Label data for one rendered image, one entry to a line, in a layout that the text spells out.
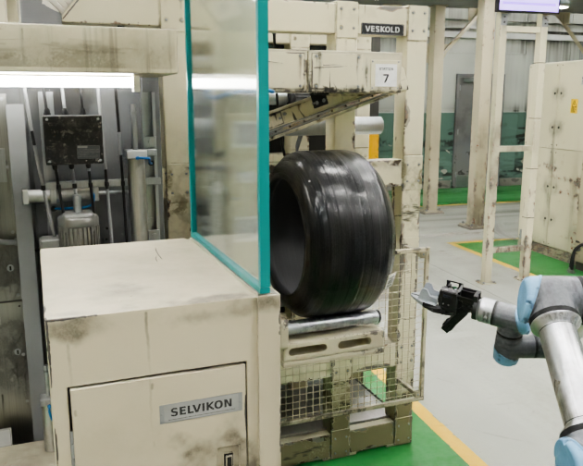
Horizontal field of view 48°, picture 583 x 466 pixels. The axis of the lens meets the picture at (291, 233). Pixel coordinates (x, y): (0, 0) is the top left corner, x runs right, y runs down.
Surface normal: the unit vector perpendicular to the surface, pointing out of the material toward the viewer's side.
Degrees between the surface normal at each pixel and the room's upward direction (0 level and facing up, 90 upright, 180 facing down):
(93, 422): 90
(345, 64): 90
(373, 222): 73
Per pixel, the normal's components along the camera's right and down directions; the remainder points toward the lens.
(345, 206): 0.32, -0.30
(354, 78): 0.36, 0.18
